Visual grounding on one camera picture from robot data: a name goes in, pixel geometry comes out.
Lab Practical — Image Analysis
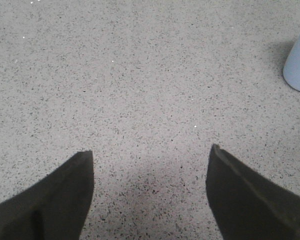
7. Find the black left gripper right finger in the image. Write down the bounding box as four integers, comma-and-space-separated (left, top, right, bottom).
205, 144, 300, 240

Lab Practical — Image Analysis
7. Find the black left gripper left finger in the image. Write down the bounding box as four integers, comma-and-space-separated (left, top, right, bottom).
0, 151, 94, 240

